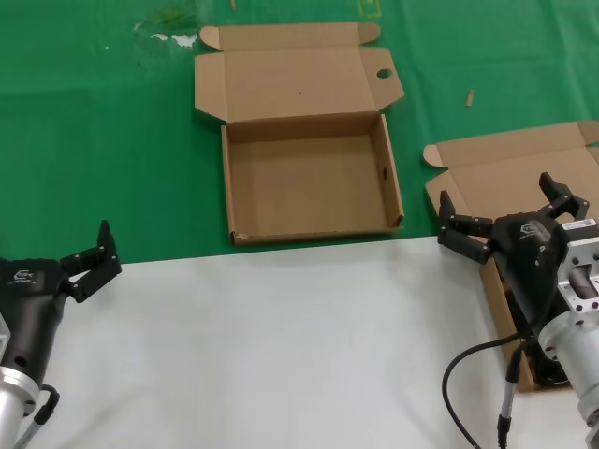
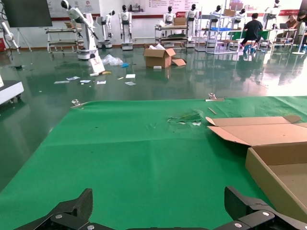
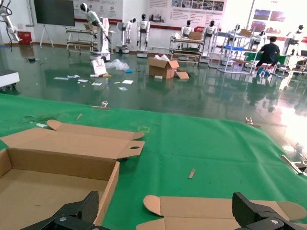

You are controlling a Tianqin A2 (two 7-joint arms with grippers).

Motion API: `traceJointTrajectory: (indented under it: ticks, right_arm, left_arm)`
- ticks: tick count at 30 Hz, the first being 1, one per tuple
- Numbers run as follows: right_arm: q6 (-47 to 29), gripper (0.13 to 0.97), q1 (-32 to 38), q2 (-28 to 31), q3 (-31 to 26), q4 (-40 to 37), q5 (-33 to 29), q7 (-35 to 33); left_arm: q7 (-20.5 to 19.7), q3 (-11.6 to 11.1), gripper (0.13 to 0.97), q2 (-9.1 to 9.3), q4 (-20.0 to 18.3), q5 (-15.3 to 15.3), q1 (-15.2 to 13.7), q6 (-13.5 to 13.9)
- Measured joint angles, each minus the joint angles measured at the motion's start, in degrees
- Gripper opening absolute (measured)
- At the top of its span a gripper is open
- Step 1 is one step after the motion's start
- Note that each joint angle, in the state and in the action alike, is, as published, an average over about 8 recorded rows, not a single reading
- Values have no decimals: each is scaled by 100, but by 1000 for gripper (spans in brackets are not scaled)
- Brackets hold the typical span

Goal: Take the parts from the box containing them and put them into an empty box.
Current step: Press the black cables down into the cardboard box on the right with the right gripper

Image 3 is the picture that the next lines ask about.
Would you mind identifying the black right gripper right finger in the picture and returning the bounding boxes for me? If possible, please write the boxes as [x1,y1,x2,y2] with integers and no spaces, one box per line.
[232,192,307,230]

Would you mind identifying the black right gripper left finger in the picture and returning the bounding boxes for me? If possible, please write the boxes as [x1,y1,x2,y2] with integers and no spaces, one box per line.
[20,190,103,230]

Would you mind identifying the open cardboard mailer box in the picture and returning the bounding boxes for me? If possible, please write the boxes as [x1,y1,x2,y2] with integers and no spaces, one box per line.
[135,194,307,230]

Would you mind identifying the cardboard box with round hole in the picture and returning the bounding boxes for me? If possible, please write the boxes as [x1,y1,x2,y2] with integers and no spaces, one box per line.
[0,119,146,230]

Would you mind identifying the red box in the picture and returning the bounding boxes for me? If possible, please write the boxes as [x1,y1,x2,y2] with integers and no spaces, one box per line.
[17,31,33,46]

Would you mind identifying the silver metal table clamp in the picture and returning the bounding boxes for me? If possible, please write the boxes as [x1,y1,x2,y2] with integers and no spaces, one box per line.
[280,154,307,176]

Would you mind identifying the metal binder clip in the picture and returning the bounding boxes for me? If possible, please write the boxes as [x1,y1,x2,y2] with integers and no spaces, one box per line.
[245,116,262,128]
[92,100,112,111]

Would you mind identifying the green table cloth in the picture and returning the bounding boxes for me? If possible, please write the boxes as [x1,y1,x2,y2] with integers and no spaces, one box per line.
[0,93,307,230]

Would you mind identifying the white paper bag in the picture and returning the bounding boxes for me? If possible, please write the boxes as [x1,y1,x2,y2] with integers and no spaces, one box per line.
[91,58,107,78]

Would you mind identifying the white low platform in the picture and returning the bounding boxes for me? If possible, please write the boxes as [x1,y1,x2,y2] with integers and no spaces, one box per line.
[0,68,21,92]

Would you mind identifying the clear plastic wrap pile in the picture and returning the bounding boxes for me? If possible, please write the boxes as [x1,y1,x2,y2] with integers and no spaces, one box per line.
[105,58,130,71]

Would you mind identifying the green covered work table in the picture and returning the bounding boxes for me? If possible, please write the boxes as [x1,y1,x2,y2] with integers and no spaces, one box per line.
[244,51,289,70]

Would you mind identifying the seated person black shirt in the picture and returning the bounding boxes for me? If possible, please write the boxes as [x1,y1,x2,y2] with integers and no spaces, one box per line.
[255,36,282,72]

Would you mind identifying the large open cardboard carton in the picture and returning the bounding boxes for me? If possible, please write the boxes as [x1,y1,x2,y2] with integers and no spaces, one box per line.
[148,54,190,80]

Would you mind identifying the white humanoid robot wheeled base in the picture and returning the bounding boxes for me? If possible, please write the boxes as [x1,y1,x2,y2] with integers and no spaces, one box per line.
[79,2,114,62]

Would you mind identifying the white humanoid robot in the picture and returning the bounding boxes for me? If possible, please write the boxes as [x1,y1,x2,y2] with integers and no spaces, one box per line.
[283,24,307,56]
[115,17,137,54]
[180,20,195,39]
[200,20,218,64]
[251,29,267,48]
[136,13,152,58]

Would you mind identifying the white roller shelf rack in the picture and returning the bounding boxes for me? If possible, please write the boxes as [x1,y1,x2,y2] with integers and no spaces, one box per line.
[168,32,205,66]

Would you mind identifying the white display stand legs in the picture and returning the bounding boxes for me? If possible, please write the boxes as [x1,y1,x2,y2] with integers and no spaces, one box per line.
[39,23,55,47]

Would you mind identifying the photo display board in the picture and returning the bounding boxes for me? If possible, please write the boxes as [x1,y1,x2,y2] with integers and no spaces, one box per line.
[249,0,289,35]

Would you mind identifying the large black display screen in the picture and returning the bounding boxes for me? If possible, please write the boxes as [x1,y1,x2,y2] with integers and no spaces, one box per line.
[33,0,76,27]

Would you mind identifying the tall white tube frame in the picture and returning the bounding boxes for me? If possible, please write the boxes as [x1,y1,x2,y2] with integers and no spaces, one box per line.
[208,23,260,76]

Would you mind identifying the white tube frame rack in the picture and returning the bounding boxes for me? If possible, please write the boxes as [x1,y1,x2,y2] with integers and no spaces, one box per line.
[65,23,97,57]

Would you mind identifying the wall poster board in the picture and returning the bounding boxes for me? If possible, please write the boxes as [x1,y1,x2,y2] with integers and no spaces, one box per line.
[146,0,227,27]

